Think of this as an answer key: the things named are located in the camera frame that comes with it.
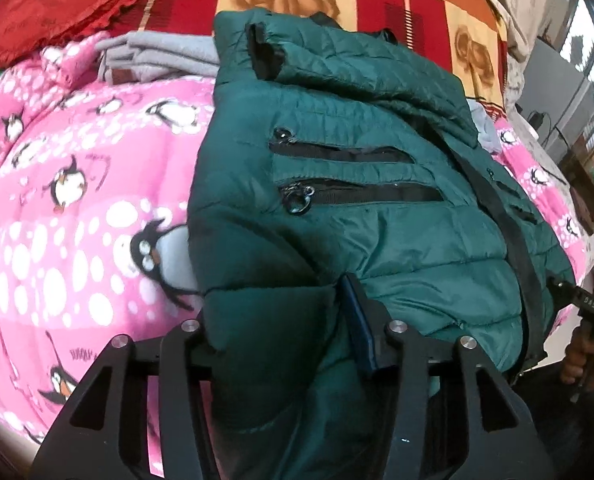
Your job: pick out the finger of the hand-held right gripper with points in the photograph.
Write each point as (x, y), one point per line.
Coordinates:
(562, 292)

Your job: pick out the black charger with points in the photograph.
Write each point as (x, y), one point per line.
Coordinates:
(537, 119)

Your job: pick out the wooden furniture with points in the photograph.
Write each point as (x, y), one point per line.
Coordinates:
(584, 180)

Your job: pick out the white floral bedsheet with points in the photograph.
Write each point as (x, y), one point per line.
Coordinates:
(519, 80)

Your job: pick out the person's right hand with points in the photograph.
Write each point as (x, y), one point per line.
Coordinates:
(574, 360)

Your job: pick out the red heart-shaped pillow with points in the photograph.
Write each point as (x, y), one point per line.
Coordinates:
(52, 0)

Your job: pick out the green puffer jacket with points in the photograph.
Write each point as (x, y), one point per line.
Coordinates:
(377, 210)

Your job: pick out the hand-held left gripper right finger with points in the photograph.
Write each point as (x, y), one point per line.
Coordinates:
(359, 325)

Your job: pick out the pink penguin blanket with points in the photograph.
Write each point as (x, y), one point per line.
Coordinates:
(77, 185)

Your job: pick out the grey cabinet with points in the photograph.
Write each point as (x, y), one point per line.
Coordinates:
(557, 90)

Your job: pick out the grey folded cloth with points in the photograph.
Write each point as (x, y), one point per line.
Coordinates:
(162, 55)

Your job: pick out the person's legs in dark pants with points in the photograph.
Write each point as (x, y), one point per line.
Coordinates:
(567, 435)

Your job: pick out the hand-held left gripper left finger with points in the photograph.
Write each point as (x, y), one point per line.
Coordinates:
(184, 355)

